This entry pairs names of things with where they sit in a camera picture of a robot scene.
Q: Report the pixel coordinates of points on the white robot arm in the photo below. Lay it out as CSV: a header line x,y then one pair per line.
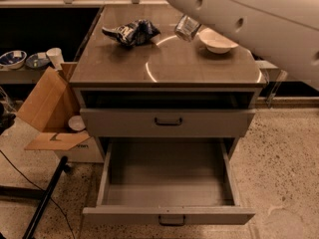
x,y
283,32

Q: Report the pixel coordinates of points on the grey drawer cabinet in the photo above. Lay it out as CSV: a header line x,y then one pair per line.
x,y
165,73

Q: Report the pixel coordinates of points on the closed top drawer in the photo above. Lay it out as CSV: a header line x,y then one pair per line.
x,y
140,123

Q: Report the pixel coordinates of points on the open middle drawer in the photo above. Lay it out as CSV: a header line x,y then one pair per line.
x,y
145,178

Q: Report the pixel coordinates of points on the blue crumpled chip bag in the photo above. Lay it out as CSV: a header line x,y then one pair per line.
x,y
135,33

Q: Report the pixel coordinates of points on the small white bowl in box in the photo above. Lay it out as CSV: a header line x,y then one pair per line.
x,y
76,123

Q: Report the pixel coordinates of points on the white paper bowl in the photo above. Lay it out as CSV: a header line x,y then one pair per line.
x,y
215,42

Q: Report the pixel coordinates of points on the brown cardboard box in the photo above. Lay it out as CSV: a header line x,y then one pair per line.
x,y
48,109

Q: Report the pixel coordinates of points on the black stand leg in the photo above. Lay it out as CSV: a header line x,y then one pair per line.
x,y
46,195

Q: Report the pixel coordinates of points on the white cup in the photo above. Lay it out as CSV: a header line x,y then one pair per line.
x,y
56,57

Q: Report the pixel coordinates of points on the blue patterned bowl right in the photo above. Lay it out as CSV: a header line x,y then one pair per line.
x,y
38,61

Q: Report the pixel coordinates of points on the blue patterned bowl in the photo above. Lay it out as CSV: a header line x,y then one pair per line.
x,y
38,61
13,60

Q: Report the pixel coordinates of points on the blue patterned bowl left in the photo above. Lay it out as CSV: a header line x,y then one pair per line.
x,y
13,60

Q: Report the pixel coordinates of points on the black top drawer handle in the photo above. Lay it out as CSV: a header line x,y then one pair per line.
x,y
168,122

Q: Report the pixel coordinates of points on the black drawer handle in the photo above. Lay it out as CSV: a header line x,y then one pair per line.
x,y
172,221
168,122

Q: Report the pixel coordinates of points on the black middle drawer handle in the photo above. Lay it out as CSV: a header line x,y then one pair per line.
x,y
172,221

